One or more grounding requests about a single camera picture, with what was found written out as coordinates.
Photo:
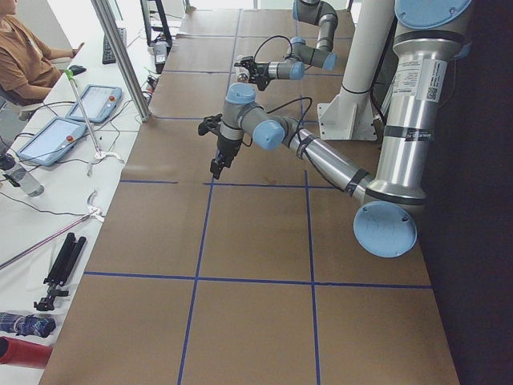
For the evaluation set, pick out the black computer mouse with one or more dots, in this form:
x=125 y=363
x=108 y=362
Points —
x=76 y=69

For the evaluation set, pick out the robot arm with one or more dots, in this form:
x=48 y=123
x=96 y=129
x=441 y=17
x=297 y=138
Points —
x=384 y=175
x=300 y=55

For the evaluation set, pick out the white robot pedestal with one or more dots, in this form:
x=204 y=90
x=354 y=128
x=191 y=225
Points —
x=350 y=115

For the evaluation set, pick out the pink grabber stick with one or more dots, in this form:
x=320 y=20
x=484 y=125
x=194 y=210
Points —
x=93 y=211

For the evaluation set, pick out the teach pendant far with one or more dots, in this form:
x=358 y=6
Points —
x=99 y=101

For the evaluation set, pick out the black keyboard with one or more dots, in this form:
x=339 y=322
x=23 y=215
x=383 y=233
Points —
x=108 y=55

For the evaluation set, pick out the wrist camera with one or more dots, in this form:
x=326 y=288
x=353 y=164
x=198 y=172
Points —
x=210 y=124

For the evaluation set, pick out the grabber stick green tip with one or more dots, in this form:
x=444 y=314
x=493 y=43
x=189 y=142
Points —
x=78 y=113

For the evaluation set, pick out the person in orange shirt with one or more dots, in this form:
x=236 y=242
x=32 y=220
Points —
x=27 y=70

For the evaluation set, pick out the glass sauce bottle metal spout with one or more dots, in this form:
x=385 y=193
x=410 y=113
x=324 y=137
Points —
x=242 y=75

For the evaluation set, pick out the teach pendant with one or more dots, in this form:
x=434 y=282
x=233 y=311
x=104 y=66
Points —
x=52 y=142
x=99 y=101

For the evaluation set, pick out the red bottle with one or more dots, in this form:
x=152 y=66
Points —
x=21 y=353

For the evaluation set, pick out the teach pendant near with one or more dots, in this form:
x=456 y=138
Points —
x=52 y=142

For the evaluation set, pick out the aluminium frame post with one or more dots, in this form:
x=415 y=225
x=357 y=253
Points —
x=110 y=29

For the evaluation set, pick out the black tripod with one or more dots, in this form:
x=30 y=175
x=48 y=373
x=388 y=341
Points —
x=60 y=272

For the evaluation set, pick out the clear water bottle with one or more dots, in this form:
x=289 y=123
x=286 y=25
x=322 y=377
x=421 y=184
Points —
x=20 y=177

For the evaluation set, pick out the folded blue umbrella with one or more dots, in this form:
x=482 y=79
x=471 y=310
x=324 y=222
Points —
x=27 y=325

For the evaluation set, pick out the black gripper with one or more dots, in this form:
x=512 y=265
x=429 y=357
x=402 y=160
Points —
x=260 y=71
x=227 y=147

